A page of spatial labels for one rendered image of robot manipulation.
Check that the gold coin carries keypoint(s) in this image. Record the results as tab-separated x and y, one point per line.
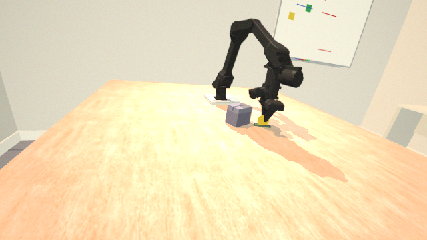
261	120

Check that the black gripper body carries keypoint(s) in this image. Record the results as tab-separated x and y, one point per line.
270	102

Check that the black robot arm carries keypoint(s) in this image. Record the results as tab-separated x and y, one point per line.
280	67

